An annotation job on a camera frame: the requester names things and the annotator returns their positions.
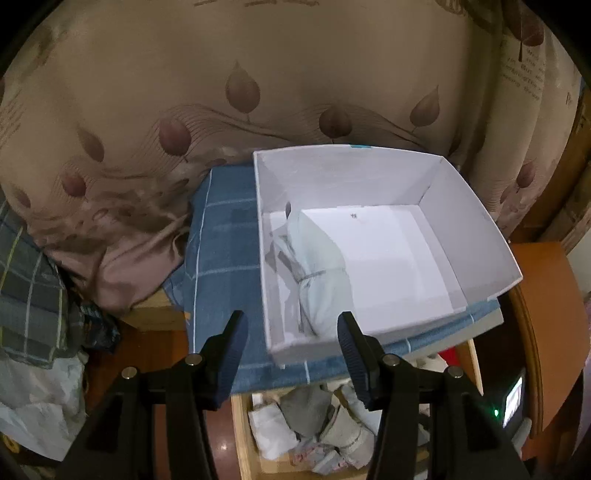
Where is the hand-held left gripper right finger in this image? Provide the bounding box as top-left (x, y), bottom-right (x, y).
top-left (337, 312), bottom-right (532, 480)

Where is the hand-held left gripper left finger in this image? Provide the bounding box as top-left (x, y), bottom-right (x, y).
top-left (55, 310), bottom-right (250, 480)

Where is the wooden drawer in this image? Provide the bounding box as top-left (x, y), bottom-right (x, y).
top-left (231, 339), bottom-right (483, 480)

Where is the white cardboard box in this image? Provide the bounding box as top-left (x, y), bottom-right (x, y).
top-left (252, 144), bottom-right (524, 369)

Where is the grey underwear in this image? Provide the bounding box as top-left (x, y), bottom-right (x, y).
top-left (279, 387), bottom-right (333, 437)

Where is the white ribbed underwear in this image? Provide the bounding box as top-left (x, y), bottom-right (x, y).
top-left (321, 406), bottom-right (376, 467)

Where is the pale rolled underwear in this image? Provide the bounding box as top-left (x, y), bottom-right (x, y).
top-left (272, 210), bottom-right (354, 340)

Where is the pale floral underwear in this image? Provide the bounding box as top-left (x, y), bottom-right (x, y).
top-left (288, 440), bottom-right (352, 476)

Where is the grey mattress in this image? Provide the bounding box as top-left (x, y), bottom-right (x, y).
top-left (475, 307), bottom-right (505, 340)

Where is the orange wooden board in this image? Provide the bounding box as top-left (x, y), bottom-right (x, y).
top-left (508, 240), bottom-right (585, 444)

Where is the dark blue patterned cloth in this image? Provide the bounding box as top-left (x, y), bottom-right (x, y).
top-left (78, 300), bottom-right (121, 352)

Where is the white plastic bag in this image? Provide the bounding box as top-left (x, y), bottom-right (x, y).
top-left (0, 353), bottom-right (88, 462)

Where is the dark plaid cloth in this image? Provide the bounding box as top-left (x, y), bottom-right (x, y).
top-left (0, 191), bottom-right (121, 370)

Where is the light wooden bed frame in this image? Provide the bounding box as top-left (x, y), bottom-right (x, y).
top-left (121, 290), bottom-right (191, 331)

